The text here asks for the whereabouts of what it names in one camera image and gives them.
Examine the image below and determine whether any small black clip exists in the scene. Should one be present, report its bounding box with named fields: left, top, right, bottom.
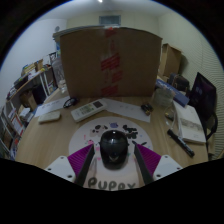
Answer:
left=140, top=102, right=154, bottom=117

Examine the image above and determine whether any black computer mouse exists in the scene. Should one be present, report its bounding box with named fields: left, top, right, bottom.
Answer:
left=99, top=129, right=130, bottom=170

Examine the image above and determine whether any tall open cardboard box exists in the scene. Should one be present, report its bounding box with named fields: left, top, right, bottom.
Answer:
left=157, top=42, right=183, bottom=79

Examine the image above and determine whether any low shelf unit with books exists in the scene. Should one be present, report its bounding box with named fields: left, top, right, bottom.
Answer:
left=0, top=99, right=27, bottom=159

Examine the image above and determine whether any round printed wrist-rest mouse pad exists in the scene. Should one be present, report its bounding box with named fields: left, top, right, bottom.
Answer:
left=68, top=116, right=154, bottom=192

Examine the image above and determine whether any black office chair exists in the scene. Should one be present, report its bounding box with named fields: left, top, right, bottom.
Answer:
left=188, top=71, right=219, bottom=141

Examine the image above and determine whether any white paper sheet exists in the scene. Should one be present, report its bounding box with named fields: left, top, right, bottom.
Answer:
left=99, top=97, right=152, bottom=123
left=34, top=95, right=71, bottom=118

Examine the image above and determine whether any black bag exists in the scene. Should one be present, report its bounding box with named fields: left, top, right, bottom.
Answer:
left=168, top=73, right=190, bottom=93

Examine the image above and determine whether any frosted glass window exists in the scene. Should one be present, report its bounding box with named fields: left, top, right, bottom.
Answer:
left=98, top=14, right=122, bottom=26

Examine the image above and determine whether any black marker pen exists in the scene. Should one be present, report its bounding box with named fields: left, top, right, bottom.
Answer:
left=166, top=128, right=196, bottom=158

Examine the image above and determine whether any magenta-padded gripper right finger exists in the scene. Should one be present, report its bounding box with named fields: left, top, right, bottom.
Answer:
left=133, top=143, right=184, bottom=185

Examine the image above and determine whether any large taped cardboard box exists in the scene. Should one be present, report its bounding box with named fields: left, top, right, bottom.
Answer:
left=53, top=25, right=163, bottom=99

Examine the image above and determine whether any blue book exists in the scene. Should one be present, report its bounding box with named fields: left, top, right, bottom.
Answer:
left=155, top=78, right=190, bottom=108

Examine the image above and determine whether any small white flat device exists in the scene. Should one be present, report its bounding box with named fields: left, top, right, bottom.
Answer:
left=37, top=110, right=62, bottom=125

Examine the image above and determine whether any white remote control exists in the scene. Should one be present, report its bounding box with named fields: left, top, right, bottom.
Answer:
left=70, top=99, right=108, bottom=123

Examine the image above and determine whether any cluttered side desk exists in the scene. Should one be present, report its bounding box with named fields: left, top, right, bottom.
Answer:
left=6, top=59, right=58, bottom=113

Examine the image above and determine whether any white open book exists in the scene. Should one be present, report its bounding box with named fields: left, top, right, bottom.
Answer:
left=172, top=99, right=207, bottom=145

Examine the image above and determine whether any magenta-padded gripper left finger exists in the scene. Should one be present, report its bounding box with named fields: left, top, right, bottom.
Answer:
left=44, top=143, right=96, bottom=188

